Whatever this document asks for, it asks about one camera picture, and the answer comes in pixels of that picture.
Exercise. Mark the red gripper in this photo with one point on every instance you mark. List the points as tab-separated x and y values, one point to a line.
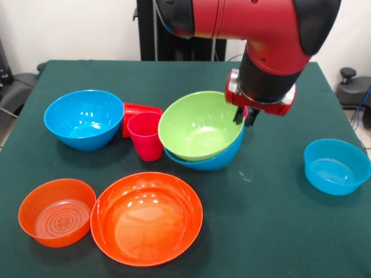
266	109

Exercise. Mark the green plastic bowl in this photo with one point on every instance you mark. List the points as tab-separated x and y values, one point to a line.
197	127

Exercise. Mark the large blue plastic bowl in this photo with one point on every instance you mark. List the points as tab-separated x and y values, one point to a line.
214	163
84	116

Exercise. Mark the pink plastic cup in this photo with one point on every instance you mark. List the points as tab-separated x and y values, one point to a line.
145	142

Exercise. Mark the small blue flat-bottomed bowl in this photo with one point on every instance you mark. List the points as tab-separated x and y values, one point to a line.
336	173

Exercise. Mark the red plastic cup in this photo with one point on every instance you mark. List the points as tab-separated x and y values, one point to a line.
139	108

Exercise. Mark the large orange plastic bowl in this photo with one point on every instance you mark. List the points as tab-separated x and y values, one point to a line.
145	220

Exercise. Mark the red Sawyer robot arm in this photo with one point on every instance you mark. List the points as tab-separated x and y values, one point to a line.
261	17

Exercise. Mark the black stand base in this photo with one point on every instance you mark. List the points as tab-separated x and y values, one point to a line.
352	92
17	89

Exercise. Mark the dark green tablecloth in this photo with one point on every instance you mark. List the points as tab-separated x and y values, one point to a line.
261	231

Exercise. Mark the small orange flat-bottomed bowl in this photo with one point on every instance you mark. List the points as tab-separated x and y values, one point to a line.
56	214

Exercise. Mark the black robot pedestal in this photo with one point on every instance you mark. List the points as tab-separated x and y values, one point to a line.
147	34

